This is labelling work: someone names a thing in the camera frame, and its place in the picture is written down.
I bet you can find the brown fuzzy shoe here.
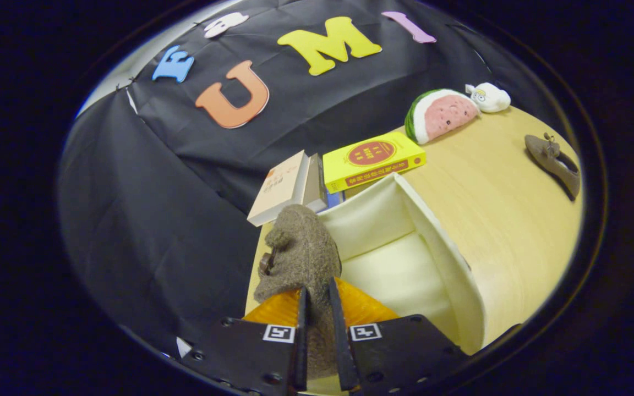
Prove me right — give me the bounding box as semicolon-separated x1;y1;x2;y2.
524;133;582;201
254;204;342;380

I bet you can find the beige book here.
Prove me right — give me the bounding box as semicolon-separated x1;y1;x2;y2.
247;150;310;227

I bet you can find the white plush toy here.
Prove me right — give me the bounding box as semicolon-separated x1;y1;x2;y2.
464;82;512;114

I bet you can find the beige fabric storage box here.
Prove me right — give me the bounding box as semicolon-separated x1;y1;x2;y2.
244;172;487;355

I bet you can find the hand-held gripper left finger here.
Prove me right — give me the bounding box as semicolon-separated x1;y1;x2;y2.
182;286;311;396

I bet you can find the yellow book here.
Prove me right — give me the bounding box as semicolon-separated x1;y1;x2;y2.
323;131;427;194

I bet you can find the watermelon slice plush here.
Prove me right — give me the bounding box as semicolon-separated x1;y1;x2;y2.
405;89;482;145

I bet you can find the grey book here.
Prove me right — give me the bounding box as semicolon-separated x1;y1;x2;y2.
303;153;329;213

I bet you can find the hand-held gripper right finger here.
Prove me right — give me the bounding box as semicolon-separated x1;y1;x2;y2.
328;278;469;396

